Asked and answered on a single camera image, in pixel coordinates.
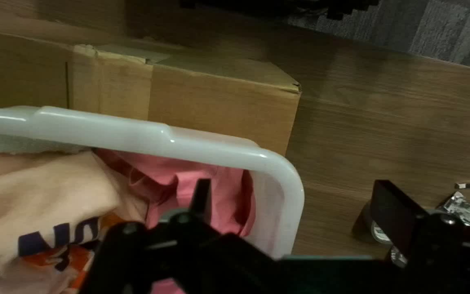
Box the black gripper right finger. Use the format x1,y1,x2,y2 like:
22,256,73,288
368,179,470,294

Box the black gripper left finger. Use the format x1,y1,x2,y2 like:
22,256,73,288
84,179,280,294

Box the pink shirt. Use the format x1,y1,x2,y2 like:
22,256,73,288
93,149,256,294

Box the peach printed shirt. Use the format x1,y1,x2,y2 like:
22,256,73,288
0,151,150,294

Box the white plastic bin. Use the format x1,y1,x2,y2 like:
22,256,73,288
0,105,306,260

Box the brown cardboard box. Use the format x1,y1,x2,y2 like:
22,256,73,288
0,30,303,158

